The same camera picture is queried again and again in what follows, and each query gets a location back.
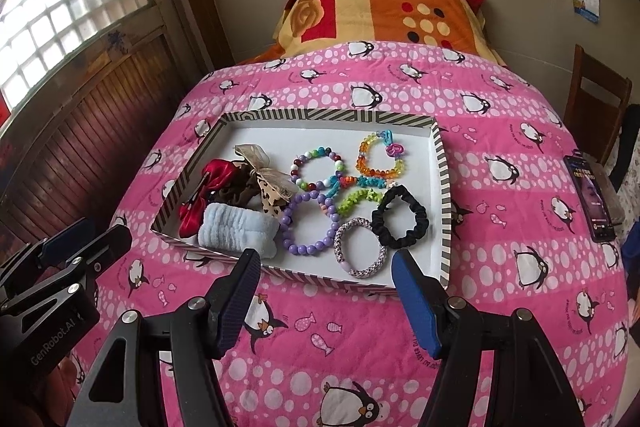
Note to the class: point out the black scrunchie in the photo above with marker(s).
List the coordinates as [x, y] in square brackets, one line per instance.
[400, 220]

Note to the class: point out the striped cardboard box tray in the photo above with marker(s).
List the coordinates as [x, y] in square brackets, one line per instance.
[342, 161]

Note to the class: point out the brown scrunchie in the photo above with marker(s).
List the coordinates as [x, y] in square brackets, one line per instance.
[240, 189]

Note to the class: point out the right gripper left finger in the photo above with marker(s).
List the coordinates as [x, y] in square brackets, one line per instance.
[123, 387]

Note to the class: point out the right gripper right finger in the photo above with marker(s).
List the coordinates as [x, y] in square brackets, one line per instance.
[528, 384]

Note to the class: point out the pink penguin blanket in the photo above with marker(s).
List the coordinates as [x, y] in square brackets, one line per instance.
[519, 239]

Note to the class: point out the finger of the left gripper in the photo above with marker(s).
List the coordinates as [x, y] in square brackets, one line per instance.
[72, 238]

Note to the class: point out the wooden chair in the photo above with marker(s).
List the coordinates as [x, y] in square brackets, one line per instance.
[595, 105]

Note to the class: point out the black garment on chair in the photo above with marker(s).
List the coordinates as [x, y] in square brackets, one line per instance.
[629, 131]

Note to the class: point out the light blue fuzzy band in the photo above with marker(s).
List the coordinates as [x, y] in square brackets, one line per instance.
[231, 230]

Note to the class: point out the red velvet bow clip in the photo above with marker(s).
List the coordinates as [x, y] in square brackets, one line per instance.
[216, 174]

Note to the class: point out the leopard print ribbon bow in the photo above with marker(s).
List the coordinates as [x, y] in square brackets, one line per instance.
[275, 187]

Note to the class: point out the orange yellow rose blanket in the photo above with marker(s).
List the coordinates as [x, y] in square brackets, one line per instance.
[311, 25]

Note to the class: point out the smartphone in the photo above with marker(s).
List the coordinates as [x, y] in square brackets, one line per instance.
[590, 196]

